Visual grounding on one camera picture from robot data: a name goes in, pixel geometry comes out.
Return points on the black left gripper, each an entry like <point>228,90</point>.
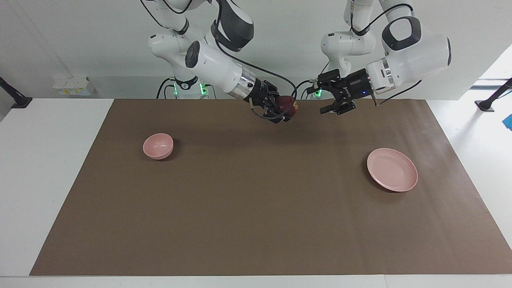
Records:
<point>356,86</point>

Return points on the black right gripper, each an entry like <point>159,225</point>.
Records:
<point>262,95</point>

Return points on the dark red apple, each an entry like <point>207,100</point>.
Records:
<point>287,104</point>

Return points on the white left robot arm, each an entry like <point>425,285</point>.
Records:
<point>420,52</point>

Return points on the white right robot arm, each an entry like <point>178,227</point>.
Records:
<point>216,68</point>

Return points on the pink plate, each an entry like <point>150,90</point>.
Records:
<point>392,170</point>

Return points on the pink bowl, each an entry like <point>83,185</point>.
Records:
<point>158,146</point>

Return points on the brown paper table mat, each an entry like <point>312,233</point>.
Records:
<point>256,200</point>

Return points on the black stand foot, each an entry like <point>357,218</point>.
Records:
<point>488,104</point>
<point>18,102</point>

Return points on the blue object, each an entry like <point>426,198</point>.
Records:
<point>508,122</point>

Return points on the white power strip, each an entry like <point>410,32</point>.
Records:
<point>74,86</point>

